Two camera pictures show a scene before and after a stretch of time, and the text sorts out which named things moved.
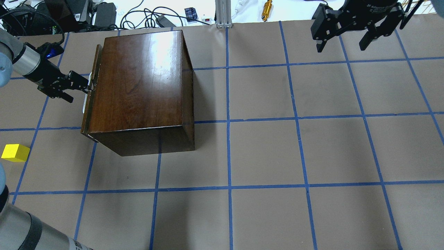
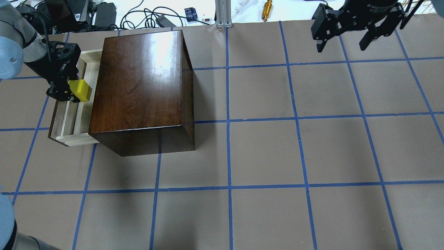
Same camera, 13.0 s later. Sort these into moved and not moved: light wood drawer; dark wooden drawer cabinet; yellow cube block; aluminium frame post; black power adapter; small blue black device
Moved: yellow cube block; light wood drawer
Not moved: dark wooden drawer cabinet; aluminium frame post; black power adapter; small blue black device
